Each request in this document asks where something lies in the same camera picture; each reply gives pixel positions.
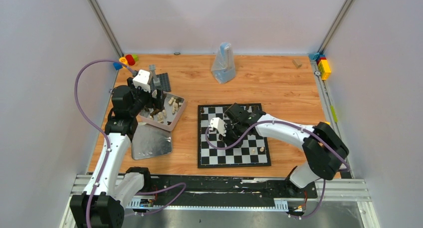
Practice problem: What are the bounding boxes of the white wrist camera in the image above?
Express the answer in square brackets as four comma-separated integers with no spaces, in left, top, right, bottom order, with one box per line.
[209,117,226,137]
[132,70,152,92]

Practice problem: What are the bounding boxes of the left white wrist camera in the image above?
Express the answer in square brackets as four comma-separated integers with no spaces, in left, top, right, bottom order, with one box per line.
[132,70,152,92]

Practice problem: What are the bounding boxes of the pink metal tin box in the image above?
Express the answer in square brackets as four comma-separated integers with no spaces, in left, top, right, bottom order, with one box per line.
[139,92,187,131]

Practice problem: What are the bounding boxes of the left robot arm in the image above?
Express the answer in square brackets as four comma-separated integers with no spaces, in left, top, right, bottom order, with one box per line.
[69,85,166,228]

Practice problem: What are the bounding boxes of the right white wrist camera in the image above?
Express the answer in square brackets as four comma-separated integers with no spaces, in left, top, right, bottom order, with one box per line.
[209,117,226,137]

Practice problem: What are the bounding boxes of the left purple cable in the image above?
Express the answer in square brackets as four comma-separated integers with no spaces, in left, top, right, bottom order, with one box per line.
[74,59,136,228]

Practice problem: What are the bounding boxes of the metal tin lid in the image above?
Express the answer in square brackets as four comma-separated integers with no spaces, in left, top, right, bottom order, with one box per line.
[131,122,173,160]

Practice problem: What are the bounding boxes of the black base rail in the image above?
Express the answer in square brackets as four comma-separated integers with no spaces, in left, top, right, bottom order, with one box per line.
[141,175,317,208]

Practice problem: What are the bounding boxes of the yellow round toy block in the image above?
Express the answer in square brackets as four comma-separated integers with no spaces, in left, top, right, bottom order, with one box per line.
[119,57,129,67]

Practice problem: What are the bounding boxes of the small wooden block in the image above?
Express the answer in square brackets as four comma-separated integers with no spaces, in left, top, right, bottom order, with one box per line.
[292,59,303,68]

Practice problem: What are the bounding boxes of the plastic bag with blue item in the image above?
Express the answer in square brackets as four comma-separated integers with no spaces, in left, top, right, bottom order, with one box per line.
[211,42,236,84]

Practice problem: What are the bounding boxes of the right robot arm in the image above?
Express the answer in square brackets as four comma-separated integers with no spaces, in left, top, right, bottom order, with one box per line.
[217,103,350,197]

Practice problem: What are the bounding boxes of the blue toy block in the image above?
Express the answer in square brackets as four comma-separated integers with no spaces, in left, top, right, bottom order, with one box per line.
[113,63,123,70]

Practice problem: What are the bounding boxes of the black white chessboard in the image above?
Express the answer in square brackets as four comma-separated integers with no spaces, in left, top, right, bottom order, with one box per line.
[198,104,271,168]

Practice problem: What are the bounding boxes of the dark grey lego baseplate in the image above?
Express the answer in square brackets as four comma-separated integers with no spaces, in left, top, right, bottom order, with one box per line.
[156,73,172,92]

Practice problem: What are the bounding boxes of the yellow lego brick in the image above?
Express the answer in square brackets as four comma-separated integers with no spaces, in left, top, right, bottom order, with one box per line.
[318,59,331,80]

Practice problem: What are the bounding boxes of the red round toy block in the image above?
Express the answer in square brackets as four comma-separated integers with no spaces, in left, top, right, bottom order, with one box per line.
[125,54,136,66]

